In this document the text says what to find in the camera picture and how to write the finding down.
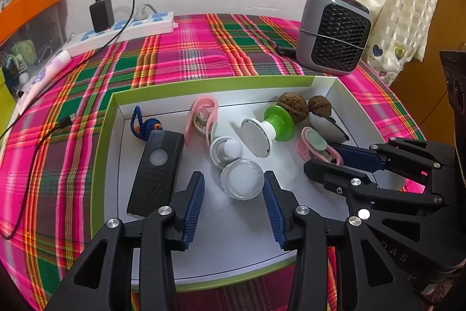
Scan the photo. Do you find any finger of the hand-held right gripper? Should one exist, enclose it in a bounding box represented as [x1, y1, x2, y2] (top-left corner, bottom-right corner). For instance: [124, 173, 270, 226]
[303, 160, 454, 222]
[333, 137, 457, 188]

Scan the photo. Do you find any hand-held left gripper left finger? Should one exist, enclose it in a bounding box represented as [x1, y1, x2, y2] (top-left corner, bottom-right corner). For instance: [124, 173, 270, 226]
[44, 171, 205, 311]

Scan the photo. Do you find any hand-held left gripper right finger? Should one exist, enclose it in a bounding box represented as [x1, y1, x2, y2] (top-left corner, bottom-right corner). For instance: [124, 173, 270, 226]
[263, 171, 423, 311]

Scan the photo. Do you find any green and white cardboard box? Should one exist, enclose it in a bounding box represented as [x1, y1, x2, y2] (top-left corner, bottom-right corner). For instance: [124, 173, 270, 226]
[87, 75, 406, 293]

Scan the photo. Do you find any pink clip green pad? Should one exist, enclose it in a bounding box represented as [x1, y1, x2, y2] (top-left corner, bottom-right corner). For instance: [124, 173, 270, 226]
[296, 126, 345, 166]

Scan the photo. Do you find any grey white oval object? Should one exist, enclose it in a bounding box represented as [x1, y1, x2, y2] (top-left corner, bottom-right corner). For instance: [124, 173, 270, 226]
[309, 112, 350, 143]

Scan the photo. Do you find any black rectangular device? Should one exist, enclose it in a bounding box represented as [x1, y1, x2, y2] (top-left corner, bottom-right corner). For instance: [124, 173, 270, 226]
[127, 131, 184, 219]

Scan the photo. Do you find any brown walnut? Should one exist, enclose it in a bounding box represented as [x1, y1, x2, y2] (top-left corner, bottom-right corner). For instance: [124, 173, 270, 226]
[277, 92, 309, 124]
[308, 95, 332, 115]

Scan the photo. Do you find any green and white spool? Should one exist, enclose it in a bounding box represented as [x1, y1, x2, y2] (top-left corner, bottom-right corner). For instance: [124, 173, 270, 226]
[240, 104, 295, 157]

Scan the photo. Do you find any blue crochet toy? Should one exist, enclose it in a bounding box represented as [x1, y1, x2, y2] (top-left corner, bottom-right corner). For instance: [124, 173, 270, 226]
[129, 106, 164, 141]

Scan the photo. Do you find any pink clip with rings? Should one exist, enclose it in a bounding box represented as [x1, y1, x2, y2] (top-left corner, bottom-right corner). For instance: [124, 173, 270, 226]
[184, 97, 220, 146]

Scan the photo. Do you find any dark brown patterned panel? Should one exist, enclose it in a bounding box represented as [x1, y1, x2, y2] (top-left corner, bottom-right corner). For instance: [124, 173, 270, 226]
[439, 50, 466, 188]

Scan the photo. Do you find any grey desktop heater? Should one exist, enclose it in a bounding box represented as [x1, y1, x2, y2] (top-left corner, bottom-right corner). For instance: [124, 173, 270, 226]
[296, 0, 373, 75]

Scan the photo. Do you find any black heater plug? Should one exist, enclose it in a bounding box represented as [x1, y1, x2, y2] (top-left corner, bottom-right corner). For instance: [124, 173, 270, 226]
[275, 45, 300, 57]

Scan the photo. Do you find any pink green plaid blanket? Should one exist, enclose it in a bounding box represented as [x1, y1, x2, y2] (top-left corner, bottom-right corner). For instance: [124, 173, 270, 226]
[0, 13, 426, 311]

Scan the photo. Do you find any cream heart print curtain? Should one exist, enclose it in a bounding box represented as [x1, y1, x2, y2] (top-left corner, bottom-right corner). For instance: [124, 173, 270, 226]
[354, 0, 443, 86]

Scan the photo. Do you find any white blue power strip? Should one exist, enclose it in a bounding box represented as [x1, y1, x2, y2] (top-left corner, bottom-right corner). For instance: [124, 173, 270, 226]
[63, 10, 179, 58]

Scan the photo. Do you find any pink white tube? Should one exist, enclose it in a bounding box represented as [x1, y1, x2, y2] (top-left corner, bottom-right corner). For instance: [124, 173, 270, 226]
[16, 52, 71, 115]

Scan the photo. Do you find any white plug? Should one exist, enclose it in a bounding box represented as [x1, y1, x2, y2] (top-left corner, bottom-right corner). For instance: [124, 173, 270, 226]
[133, 3, 159, 20]

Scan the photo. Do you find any black charger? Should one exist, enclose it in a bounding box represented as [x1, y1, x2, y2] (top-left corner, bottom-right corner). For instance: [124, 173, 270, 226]
[90, 0, 115, 32]

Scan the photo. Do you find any clear storage box orange lid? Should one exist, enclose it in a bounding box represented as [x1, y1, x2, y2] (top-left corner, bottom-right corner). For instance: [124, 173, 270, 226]
[0, 0, 68, 86]

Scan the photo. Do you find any black charging cable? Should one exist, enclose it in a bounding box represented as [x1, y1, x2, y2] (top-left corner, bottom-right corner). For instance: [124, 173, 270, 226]
[0, 0, 136, 240]

